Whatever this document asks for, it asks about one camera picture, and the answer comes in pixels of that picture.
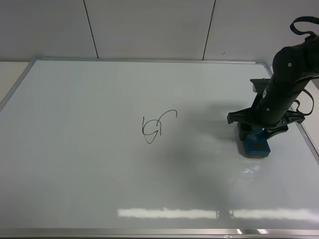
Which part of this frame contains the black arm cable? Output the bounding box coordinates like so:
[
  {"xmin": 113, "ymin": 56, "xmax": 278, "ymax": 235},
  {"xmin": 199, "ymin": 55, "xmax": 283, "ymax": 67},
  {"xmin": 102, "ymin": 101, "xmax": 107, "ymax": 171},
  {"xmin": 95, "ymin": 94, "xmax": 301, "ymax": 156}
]
[{"xmin": 290, "ymin": 16, "xmax": 319, "ymax": 117}]

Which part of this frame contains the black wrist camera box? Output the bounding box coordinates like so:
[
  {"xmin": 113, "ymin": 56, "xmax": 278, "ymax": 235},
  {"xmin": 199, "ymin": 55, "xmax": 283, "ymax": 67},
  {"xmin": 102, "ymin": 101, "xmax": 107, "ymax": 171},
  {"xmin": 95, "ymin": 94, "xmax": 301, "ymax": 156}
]
[{"xmin": 250, "ymin": 78, "xmax": 270, "ymax": 94}]

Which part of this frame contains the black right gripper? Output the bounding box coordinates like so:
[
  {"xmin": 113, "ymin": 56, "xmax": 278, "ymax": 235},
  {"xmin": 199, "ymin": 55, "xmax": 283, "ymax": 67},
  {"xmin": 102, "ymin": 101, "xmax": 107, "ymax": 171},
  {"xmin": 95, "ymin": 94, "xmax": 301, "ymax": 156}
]
[{"xmin": 227, "ymin": 79, "xmax": 308, "ymax": 141}]

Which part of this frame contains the blue board eraser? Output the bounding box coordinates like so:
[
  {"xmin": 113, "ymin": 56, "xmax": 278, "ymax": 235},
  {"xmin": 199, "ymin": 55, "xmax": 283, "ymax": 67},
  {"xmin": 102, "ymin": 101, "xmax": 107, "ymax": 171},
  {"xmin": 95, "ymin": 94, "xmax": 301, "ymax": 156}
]
[{"xmin": 237, "ymin": 123, "xmax": 271, "ymax": 159}]

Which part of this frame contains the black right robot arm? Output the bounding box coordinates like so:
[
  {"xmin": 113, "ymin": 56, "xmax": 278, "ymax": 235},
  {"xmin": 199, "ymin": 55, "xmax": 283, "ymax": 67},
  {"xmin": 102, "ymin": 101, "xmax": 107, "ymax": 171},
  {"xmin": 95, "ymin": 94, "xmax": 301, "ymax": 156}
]
[{"xmin": 227, "ymin": 36, "xmax": 319, "ymax": 141}]

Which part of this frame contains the white board with aluminium frame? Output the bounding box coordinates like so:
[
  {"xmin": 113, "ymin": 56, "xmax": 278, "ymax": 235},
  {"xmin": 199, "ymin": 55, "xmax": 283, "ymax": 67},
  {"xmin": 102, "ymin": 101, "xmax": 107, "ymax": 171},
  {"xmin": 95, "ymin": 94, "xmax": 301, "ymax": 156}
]
[{"xmin": 0, "ymin": 58, "xmax": 319, "ymax": 239}]

